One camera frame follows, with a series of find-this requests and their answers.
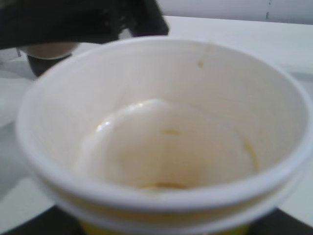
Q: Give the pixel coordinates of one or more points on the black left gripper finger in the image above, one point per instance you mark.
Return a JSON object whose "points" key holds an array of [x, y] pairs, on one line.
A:
{"points": [[34, 22]]}

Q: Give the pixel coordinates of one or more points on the yellow paper cup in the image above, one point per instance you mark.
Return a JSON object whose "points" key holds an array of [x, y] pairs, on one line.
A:
{"points": [[165, 136]]}

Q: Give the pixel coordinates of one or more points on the black mug front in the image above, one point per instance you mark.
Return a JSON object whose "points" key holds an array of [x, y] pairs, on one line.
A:
{"points": [[44, 56]]}

